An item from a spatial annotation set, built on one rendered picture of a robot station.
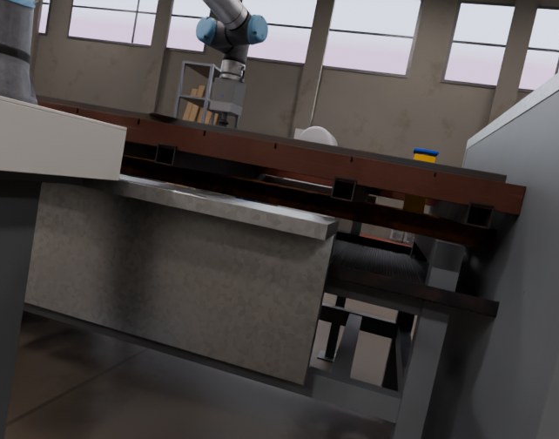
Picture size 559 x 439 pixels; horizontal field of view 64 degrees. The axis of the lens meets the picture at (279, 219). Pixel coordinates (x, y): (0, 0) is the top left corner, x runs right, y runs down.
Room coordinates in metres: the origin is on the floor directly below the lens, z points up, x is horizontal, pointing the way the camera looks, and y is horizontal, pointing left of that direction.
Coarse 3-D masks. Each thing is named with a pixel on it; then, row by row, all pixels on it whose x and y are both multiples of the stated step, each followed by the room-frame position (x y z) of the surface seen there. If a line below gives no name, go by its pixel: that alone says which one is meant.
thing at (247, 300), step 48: (48, 192) 1.13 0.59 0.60; (96, 192) 1.10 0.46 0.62; (48, 240) 1.13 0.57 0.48; (96, 240) 1.10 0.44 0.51; (144, 240) 1.07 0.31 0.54; (192, 240) 1.04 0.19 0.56; (240, 240) 1.01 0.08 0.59; (288, 240) 0.99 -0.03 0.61; (48, 288) 1.12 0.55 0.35; (96, 288) 1.09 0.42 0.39; (144, 288) 1.06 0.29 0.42; (192, 288) 1.03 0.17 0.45; (240, 288) 1.01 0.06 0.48; (288, 288) 0.98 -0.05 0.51; (144, 336) 1.06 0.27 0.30; (192, 336) 1.03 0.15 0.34; (240, 336) 1.00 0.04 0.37; (288, 336) 0.98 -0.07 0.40
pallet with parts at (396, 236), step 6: (360, 234) 6.96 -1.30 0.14; (366, 234) 7.14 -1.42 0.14; (396, 234) 6.85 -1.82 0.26; (402, 234) 6.86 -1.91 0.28; (408, 234) 6.79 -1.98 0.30; (384, 240) 6.69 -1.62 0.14; (390, 240) 6.90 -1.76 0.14; (396, 240) 6.86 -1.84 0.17; (408, 240) 6.80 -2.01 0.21; (408, 246) 6.62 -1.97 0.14
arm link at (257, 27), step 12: (204, 0) 1.19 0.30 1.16; (216, 0) 1.18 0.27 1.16; (228, 0) 1.20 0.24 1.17; (216, 12) 1.22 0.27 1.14; (228, 12) 1.22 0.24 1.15; (240, 12) 1.24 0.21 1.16; (228, 24) 1.25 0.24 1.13; (240, 24) 1.26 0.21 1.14; (252, 24) 1.26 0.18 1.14; (264, 24) 1.29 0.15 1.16; (228, 36) 1.32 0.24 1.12; (240, 36) 1.29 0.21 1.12; (252, 36) 1.27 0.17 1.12; (264, 36) 1.30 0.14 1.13
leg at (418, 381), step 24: (432, 264) 1.01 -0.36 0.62; (456, 264) 1.00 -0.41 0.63; (432, 312) 1.00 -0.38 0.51; (432, 336) 1.00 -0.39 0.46; (408, 360) 1.04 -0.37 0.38; (432, 360) 1.00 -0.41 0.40; (408, 384) 1.00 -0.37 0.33; (432, 384) 0.99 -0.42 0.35; (408, 408) 1.00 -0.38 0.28; (408, 432) 1.00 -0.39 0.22
